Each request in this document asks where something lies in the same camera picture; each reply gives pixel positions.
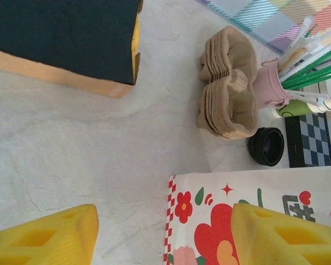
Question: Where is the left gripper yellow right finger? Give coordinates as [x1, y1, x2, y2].
[231, 203, 331, 265]

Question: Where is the black and white chessboard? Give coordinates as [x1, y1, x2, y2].
[284, 112, 331, 168]

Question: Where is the pink straw holder cup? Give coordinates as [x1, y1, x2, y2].
[258, 56, 296, 107]

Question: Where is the brown cardboard napkin box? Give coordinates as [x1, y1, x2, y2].
[0, 0, 144, 99]

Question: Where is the white wrapped straw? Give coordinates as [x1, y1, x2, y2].
[288, 15, 318, 56]
[288, 91, 331, 107]

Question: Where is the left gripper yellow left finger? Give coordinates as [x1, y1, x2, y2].
[0, 203, 100, 265]

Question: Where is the stack of green paper cups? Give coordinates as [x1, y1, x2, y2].
[270, 77, 331, 120]

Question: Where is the yellow napkin layer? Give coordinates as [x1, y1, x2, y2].
[130, 12, 142, 68]

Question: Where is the stack of black cup lids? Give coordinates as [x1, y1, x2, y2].
[247, 126, 287, 167]

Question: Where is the white flower paper bag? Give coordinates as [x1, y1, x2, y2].
[162, 165, 331, 265]

